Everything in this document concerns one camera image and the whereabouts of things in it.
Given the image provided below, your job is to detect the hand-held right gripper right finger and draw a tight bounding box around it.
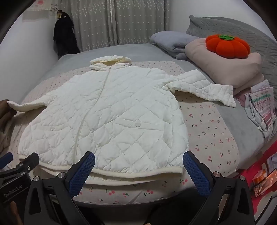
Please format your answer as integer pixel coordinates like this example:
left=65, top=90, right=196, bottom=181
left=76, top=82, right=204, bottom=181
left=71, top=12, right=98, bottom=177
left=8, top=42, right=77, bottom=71
left=183, top=151, right=256, bottom=225

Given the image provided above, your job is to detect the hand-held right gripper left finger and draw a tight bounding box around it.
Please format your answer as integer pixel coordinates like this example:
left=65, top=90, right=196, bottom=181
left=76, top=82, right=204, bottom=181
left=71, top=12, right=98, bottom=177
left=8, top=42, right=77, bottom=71
left=24, top=151, right=97, bottom=225

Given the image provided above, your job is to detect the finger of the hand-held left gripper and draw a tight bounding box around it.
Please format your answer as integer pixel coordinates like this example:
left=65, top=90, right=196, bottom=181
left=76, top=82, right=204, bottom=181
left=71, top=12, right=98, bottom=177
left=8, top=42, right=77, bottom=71
left=0, top=152, right=40, bottom=179
left=0, top=152, right=14, bottom=171

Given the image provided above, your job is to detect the white quilted hooded jacket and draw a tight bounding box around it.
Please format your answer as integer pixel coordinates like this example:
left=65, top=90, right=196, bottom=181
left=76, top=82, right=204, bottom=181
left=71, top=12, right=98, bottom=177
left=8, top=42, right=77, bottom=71
left=6, top=56, right=237, bottom=180

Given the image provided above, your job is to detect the cherry print bed mat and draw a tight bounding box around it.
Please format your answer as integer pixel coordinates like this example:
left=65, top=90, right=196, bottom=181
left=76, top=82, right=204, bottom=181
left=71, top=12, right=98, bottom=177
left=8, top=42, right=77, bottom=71
left=0, top=61, right=239, bottom=205

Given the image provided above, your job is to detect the brown cloth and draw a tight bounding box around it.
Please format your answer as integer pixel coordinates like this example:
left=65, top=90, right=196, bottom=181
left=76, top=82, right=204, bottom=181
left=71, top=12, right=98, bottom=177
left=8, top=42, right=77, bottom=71
left=0, top=99, right=18, bottom=152

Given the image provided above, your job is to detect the orange box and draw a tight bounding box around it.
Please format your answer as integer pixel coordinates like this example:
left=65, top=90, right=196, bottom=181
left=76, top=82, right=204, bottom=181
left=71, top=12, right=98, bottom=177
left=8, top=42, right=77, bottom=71
left=252, top=170, right=277, bottom=197

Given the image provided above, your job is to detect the pale packet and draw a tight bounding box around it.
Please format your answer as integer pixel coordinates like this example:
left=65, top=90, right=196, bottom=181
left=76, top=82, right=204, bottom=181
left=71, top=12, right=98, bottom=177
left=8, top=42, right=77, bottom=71
left=266, top=155, right=277, bottom=171

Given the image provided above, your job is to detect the red cloth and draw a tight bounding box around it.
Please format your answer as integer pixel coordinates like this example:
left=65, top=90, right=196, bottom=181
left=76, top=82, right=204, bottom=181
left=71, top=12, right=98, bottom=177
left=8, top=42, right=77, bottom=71
left=252, top=147, right=277, bottom=225

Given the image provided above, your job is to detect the folded patterned pink cloth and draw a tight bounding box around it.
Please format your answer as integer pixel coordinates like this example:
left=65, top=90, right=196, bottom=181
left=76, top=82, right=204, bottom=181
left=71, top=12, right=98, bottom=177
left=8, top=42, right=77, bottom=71
left=236, top=80, right=277, bottom=139

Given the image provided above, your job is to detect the folded pink duvet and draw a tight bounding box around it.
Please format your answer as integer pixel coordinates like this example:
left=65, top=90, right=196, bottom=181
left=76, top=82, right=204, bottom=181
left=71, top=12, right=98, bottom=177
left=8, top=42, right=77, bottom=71
left=184, top=38, right=264, bottom=94

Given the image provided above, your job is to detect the grey bed sheet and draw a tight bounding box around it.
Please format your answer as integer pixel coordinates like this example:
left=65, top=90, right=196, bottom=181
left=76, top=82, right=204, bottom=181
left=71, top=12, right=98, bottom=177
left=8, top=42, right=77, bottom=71
left=22, top=43, right=266, bottom=173

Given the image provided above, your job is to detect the orange pumpkin cushion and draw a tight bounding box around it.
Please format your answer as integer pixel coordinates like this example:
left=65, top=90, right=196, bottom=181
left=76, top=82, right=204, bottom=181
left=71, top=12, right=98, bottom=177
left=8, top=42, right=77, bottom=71
left=205, top=34, right=251, bottom=59

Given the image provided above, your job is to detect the black hanging garment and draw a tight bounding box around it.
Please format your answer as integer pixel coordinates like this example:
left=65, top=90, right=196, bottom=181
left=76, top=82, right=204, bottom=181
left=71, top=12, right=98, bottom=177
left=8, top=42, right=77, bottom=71
left=53, top=10, right=80, bottom=59

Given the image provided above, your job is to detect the folded grey blanket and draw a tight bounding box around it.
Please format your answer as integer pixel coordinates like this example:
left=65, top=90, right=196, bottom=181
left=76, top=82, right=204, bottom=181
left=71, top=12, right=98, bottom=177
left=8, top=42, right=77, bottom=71
left=150, top=31, right=200, bottom=60

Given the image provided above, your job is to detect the grey star print curtain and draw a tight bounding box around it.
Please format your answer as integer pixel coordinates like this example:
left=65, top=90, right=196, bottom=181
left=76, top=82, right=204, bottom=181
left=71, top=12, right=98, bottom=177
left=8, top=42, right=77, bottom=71
left=63, top=0, right=171, bottom=52

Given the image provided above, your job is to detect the grey quilted blanket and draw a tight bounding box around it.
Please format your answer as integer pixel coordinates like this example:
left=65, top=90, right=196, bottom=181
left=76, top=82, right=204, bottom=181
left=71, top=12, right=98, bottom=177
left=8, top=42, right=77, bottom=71
left=186, top=15, right=277, bottom=87

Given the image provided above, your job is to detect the wall hanging cloth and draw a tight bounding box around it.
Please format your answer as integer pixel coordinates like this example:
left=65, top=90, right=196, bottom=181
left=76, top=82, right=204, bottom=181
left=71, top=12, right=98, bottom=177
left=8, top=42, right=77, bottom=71
left=22, top=0, right=59, bottom=22

